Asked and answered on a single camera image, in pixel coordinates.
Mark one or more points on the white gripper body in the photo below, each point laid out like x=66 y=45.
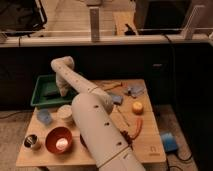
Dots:
x=61 y=83

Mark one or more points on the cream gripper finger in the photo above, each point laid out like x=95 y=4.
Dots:
x=63 y=92

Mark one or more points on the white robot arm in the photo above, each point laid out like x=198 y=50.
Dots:
x=91 y=109

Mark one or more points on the white paper cup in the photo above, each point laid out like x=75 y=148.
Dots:
x=65 y=113

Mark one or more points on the small blue plastic cup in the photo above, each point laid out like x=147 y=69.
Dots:
x=44 y=116

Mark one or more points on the green plastic tray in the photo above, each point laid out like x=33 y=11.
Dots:
x=47 y=83

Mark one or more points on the purple bowl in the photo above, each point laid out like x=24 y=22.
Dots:
x=83 y=142

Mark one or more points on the red bowl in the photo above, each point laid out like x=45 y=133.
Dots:
x=59 y=140

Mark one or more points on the blue sponge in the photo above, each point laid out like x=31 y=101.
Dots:
x=117 y=99

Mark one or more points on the thin metal utensil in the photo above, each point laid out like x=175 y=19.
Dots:
x=123 y=117

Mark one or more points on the bunch of dark grapes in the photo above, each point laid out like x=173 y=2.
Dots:
x=126 y=137

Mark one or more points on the yellow round fruit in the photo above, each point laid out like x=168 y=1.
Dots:
x=137 y=108

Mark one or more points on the black monitor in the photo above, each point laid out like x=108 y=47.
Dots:
x=160 y=16

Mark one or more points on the blue box on floor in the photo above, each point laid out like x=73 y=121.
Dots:
x=169 y=142

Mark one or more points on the grey vertical post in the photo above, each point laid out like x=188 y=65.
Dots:
x=94 y=24

